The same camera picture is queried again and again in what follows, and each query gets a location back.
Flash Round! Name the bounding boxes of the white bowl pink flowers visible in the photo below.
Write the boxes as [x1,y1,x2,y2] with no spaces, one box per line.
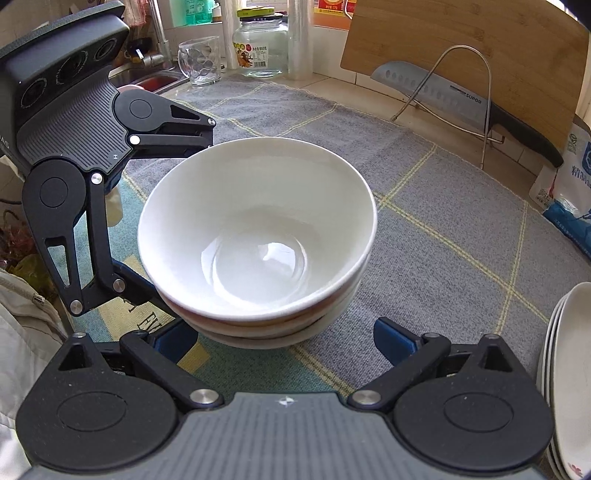
[187,295,353,350]
[160,258,369,339]

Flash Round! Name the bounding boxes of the white bowl grey flowers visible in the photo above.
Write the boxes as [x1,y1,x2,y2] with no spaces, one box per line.
[137,137,377,322]

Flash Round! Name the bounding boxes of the white fruit plate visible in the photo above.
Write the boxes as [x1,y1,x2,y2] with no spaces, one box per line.
[537,282,590,479]

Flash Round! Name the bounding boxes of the metal kitchen faucet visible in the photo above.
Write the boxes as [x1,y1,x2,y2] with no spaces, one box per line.
[133,0,180,70]

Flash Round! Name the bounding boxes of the santoku kitchen knife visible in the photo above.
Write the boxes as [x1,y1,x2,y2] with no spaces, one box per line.
[370,61,564,168]

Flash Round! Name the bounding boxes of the grey and teal dish mat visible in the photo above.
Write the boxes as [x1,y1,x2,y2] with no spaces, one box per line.
[73,75,591,398]

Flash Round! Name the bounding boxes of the clear glass cup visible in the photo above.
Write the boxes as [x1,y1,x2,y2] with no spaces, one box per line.
[177,36,221,86]

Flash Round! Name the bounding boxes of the green dish soap bottle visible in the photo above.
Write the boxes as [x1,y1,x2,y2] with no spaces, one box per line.
[184,0,214,25]

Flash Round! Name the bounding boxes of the plastic wrap roll left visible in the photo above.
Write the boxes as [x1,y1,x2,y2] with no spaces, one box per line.
[219,0,240,70]

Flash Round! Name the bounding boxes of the plastic wrap roll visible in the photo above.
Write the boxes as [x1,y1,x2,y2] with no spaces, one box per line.
[287,0,315,81]
[219,0,240,70]

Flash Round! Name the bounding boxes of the large glass jar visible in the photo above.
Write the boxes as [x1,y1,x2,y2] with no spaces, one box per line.
[232,7,288,78]

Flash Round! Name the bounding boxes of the white blue salt bag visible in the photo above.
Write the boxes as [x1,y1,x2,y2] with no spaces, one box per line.
[529,116,591,257]

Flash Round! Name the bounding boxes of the plastic wrap roll right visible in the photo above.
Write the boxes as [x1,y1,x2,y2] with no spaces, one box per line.
[287,0,315,81]

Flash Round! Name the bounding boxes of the orange cooking wine jug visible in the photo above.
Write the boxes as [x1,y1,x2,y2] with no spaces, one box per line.
[315,0,356,19]

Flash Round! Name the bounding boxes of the bamboo cutting board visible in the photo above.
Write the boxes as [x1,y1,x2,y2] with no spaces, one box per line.
[341,0,589,149]

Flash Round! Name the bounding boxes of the wire board rack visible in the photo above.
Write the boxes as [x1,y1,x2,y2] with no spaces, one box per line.
[386,44,492,170]

